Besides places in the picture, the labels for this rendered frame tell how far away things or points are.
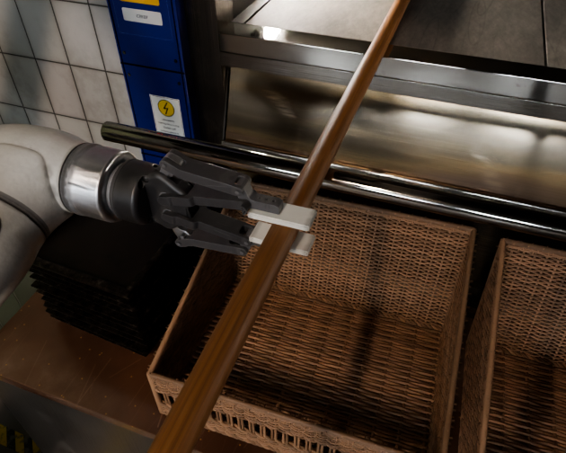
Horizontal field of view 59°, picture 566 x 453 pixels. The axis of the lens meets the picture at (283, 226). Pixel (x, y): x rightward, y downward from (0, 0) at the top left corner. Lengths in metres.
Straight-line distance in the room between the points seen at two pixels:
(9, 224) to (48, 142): 0.11
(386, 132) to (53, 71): 0.82
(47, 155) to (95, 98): 0.70
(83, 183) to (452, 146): 0.70
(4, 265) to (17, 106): 0.97
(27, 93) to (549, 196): 1.25
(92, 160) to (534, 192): 0.80
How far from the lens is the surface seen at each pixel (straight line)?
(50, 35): 1.33
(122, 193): 0.59
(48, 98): 1.45
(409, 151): 1.05
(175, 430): 0.41
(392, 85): 1.00
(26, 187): 0.63
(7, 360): 1.32
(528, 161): 1.06
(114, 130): 0.79
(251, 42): 1.05
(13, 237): 0.62
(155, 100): 1.19
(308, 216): 0.53
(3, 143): 0.68
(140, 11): 1.11
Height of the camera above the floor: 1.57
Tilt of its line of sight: 43 degrees down
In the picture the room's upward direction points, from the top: straight up
